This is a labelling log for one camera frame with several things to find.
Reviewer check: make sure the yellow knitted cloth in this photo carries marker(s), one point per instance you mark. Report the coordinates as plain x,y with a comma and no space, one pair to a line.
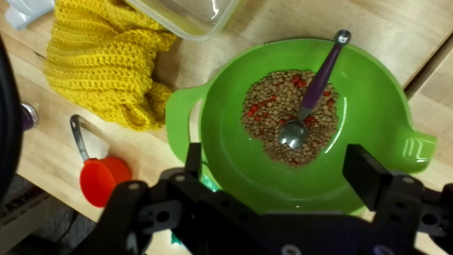
94,61

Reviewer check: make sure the clear plastic food container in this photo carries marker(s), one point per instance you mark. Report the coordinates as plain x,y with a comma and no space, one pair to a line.
189,14

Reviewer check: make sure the green plastic bowl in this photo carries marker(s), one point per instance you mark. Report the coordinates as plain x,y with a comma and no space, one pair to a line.
373,93

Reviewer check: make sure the small white plastic object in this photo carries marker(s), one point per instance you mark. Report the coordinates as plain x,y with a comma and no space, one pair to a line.
29,11

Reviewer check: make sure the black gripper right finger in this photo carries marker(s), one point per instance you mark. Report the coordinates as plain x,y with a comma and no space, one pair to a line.
377,184

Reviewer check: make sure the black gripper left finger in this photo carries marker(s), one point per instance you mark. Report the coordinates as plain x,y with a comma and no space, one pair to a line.
142,207

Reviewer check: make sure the brown lentils with red bits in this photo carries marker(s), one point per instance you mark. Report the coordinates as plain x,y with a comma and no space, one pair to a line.
271,99

